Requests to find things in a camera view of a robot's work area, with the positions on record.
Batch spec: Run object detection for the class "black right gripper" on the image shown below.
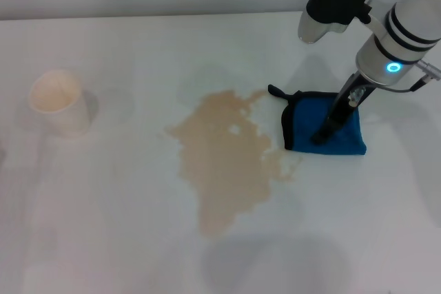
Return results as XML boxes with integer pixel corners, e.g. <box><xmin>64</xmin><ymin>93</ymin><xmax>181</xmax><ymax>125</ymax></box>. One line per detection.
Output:
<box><xmin>311</xmin><ymin>71</ymin><xmax>377</xmax><ymax>146</ymax></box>

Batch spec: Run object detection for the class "blue rag with black trim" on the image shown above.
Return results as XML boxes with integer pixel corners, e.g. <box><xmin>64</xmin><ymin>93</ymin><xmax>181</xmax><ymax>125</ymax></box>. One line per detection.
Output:
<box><xmin>267</xmin><ymin>83</ymin><xmax>368</xmax><ymax>156</ymax></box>

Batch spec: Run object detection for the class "white paper cup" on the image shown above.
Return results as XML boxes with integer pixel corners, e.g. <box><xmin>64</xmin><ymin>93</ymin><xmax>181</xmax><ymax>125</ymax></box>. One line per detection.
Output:
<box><xmin>27</xmin><ymin>69</ymin><xmax>92</xmax><ymax>137</ymax></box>

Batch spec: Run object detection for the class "brown water stain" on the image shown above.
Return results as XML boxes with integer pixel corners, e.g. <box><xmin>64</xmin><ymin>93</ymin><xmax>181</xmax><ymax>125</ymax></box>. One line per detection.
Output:
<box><xmin>163</xmin><ymin>89</ymin><xmax>304</xmax><ymax>239</ymax></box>

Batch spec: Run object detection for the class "grey wrist cable with plug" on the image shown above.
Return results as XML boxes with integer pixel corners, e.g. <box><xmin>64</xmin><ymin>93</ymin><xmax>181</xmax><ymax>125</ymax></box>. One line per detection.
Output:
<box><xmin>373</xmin><ymin>59</ymin><xmax>441</xmax><ymax>94</ymax></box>

